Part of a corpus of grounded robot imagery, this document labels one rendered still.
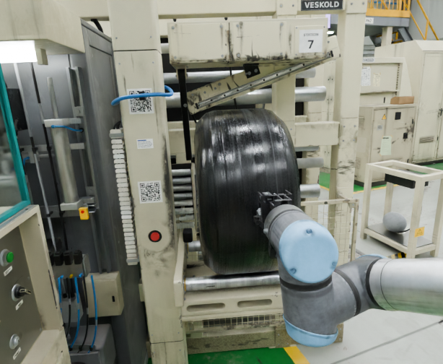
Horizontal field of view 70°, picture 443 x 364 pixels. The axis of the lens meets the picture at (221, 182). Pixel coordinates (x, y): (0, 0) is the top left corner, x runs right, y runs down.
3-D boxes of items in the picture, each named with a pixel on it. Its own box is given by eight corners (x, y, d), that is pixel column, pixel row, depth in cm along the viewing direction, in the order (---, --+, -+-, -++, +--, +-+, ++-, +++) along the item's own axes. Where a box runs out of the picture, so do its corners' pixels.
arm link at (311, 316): (359, 334, 56) (354, 269, 54) (308, 362, 52) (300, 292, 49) (322, 310, 65) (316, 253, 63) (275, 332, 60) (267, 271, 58)
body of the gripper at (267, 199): (286, 189, 77) (302, 199, 65) (287, 223, 79) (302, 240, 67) (255, 191, 77) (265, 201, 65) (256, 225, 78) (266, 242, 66)
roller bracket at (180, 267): (175, 308, 104) (172, 282, 101) (181, 250, 142) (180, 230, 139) (185, 308, 104) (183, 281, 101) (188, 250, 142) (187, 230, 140)
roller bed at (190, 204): (155, 232, 150) (148, 171, 142) (159, 220, 164) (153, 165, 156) (197, 230, 151) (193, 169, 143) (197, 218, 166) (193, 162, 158)
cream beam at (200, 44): (169, 64, 118) (166, 21, 115) (174, 69, 143) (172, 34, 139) (328, 58, 122) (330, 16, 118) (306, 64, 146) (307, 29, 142)
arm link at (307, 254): (287, 293, 50) (280, 232, 48) (270, 261, 62) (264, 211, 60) (345, 283, 50) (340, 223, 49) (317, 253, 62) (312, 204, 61)
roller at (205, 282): (182, 294, 107) (182, 282, 105) (183, 286, 111) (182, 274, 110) (285, 286, 109) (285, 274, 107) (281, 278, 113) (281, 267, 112)
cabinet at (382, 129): (366, 188, 494) (374, 106, 460) (340, 180, 547) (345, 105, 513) (410, 181, 524) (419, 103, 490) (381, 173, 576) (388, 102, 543)
